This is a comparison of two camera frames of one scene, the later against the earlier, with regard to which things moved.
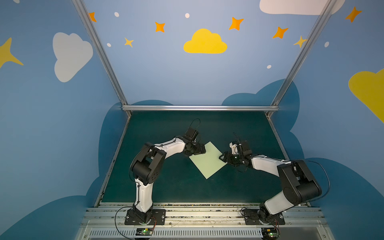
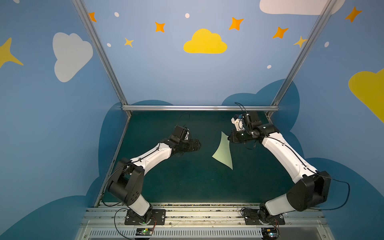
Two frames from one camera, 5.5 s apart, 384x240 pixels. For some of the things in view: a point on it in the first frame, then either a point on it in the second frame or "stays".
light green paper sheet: (208, 163) to (223, 153)
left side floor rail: (111, 163) stays
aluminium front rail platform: (201, 221) stays
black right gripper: (228, 157) to (235, 136)
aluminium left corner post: (82, 9) stays
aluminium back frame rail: (200, 108) stays
